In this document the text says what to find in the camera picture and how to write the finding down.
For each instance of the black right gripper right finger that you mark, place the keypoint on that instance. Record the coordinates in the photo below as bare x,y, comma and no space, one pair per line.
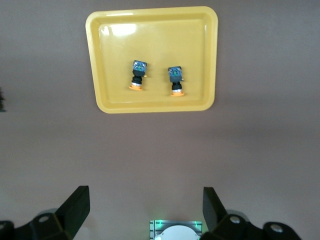
225,227

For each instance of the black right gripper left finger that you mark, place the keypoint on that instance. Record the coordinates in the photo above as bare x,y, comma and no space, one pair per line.
62,220

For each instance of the yellow push button switch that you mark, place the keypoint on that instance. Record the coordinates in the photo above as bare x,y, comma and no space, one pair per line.
175,77
138,72

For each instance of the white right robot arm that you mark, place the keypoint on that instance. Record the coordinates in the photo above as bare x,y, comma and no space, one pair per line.
177,233

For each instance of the brown table cover mat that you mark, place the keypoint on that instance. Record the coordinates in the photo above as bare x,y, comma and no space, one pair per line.
160,150

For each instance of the yellow plastic tray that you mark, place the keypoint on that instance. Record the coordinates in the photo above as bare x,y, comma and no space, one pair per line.
155,37

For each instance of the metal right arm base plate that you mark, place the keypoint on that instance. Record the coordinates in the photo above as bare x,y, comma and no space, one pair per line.
153,228

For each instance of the green push button switch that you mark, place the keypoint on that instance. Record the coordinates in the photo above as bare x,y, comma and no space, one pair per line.
2,100

